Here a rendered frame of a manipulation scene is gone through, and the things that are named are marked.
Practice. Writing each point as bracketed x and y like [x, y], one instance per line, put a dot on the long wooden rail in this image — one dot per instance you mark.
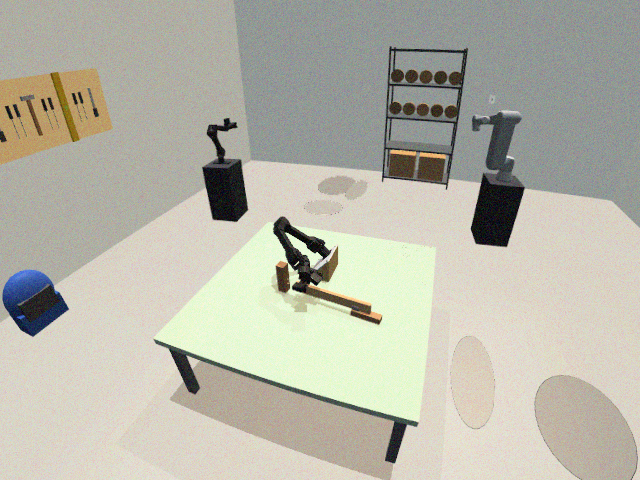
[335, 298]

